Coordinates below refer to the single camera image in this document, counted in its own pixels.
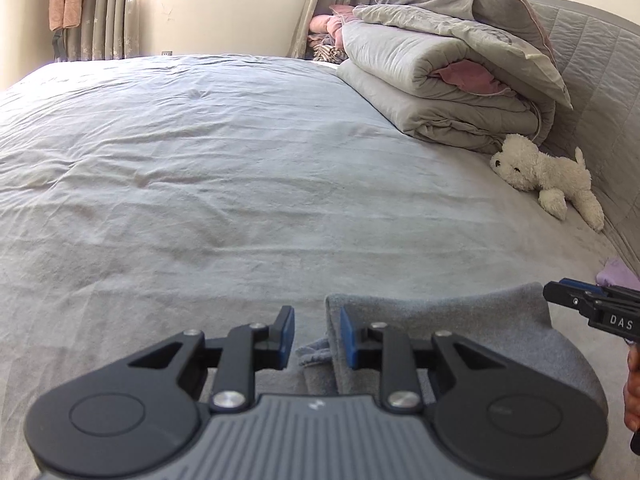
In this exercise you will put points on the pile of pink clothes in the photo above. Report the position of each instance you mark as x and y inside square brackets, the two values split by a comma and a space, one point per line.
[325, 35]

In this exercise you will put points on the folded purple cloth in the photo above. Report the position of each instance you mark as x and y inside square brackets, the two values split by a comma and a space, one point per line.
[617, 275]

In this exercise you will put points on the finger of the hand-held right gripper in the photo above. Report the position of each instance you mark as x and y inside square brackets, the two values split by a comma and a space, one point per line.
[570, 300]
[590, 287]

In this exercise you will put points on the folded grey pink quilt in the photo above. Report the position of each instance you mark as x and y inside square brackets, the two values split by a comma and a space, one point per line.
[430, 90]

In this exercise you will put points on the person's right hand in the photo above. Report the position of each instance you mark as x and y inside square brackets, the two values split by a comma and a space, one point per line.
[634, 390]

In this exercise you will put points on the grey knitted cat-print sweater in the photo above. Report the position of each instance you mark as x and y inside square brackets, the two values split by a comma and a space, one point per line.
[475, 320]

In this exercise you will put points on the grey quilted headboard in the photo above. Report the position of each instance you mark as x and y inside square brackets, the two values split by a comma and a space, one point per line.
[600, 110]

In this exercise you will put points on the white plush dog toy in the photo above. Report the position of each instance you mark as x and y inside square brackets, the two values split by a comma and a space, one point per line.
[545, 175]

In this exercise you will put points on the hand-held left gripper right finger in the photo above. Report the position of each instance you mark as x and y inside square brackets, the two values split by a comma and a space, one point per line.
[347, 340]

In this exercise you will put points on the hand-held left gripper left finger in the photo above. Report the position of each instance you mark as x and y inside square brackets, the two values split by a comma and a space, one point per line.
[286, 340]

